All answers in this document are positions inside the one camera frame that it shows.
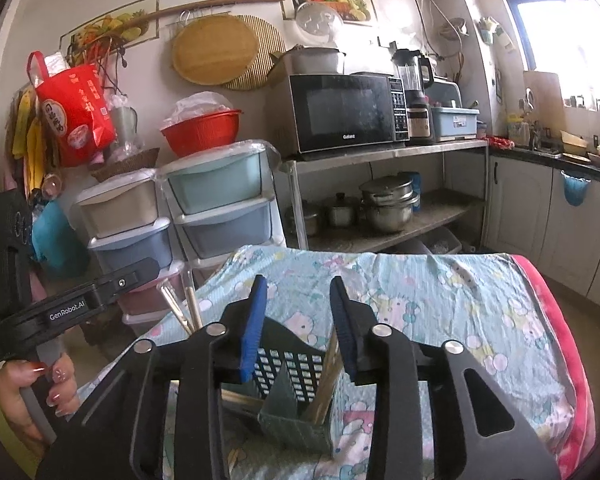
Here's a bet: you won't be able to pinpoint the pink blanket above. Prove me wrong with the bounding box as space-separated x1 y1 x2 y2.
509 254 599 480

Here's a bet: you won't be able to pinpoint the blue jar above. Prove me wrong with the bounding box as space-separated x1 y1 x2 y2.
404 171 424 207

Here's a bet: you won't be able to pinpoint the medium steel pot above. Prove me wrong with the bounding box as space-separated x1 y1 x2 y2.
324 191 362 229

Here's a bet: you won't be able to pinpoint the yellow hanging cloths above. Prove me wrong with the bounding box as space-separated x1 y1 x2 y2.
9 86 49 189

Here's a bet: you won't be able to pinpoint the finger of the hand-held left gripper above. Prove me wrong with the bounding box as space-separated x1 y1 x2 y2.
86 257 162 307

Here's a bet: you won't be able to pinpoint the teal and blue drawer unit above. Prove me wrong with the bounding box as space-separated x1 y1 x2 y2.
156 139 287 287

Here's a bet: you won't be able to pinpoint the wooden chopsticks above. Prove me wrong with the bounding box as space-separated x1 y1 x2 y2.
156 281 191 337

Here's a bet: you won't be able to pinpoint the round bamboo mat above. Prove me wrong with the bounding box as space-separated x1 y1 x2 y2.
224 14 288 93

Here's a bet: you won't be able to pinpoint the clear plastic food cover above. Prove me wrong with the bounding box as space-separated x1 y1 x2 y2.
294 0 343 44

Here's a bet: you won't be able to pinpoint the black kitchen countertop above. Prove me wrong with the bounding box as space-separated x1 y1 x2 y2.
484 139 600 179

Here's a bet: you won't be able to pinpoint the bright window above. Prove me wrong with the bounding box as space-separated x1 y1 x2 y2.
484 0 600 112

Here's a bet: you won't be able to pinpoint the clear plastic storage bin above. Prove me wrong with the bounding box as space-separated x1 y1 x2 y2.
379 226 464 257

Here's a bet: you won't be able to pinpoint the printed cartoon blanket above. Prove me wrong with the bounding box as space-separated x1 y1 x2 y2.
150 244 578 480

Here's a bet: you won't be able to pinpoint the clear plastic bag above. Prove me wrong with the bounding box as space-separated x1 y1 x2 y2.
161 90 232 131

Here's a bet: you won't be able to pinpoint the vegetable wall poster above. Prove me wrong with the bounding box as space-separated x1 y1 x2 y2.
59 0 161 54

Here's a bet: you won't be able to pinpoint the red plastic basin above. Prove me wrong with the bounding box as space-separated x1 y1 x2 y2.
159 108 246 159

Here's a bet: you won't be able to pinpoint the metal chopstick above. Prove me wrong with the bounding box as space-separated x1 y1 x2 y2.
162 279 195 336

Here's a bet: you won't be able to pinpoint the wicker basket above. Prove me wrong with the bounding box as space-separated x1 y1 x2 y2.
90 146 162 184

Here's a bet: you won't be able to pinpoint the black microwave oven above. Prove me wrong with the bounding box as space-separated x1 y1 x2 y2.
264 71 412 162

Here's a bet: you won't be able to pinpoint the beige blue pink drawer unit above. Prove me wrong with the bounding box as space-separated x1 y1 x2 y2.
74 169 187 337

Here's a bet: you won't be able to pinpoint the fruit wall poster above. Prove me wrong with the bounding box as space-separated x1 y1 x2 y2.
275 0 377 27

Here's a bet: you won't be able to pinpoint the pale rectangular cutting board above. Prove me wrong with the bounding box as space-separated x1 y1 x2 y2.
521 70 568 147

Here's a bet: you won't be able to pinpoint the round wooden cutting board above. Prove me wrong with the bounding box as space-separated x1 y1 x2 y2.
171 14 261 87

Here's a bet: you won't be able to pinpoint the large stacked steel pots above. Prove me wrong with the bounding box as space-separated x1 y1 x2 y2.
359 174 417 234

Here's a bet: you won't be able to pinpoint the shower hose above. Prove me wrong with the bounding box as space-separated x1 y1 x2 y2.
404 0 469 57

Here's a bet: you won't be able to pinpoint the steel pot with lid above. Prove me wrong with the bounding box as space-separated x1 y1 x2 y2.
284 45 348 77

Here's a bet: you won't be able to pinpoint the white kitchen cabinets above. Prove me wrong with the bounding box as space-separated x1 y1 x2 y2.
481 152 600 307

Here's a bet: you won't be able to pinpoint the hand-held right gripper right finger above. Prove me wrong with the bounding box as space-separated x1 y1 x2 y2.
328 275 564 480

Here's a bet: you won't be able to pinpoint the small steel pot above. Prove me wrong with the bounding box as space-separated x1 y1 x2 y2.
284 201 322 237

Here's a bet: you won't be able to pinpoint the teal hanging bag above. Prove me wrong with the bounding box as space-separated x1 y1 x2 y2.
29 199 89 277

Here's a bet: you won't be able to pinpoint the black blender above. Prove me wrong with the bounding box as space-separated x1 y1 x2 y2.
390 48 436 144

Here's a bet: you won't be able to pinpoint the metal kitchen shelf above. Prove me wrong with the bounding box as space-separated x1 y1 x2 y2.
279 138 492 257

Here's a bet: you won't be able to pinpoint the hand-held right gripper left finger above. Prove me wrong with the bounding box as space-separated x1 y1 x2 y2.
35 275 269 480

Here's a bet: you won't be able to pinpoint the dark green perforated utensil basket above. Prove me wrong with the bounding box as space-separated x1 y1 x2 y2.
219 317 342 462

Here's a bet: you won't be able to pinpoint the steel cup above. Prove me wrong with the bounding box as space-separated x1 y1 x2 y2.
110 104 141 152

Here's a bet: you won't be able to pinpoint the person's left hand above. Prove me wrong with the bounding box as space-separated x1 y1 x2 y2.
0 353 80 442

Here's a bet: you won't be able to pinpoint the red shopping bag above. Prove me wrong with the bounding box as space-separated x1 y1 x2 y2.
26 50 119 169

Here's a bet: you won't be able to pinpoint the long wooden rolling pin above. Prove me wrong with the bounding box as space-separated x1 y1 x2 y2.
114 0 287 32

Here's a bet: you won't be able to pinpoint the blue dish rack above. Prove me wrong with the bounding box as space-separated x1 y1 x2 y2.
429 105 482 144

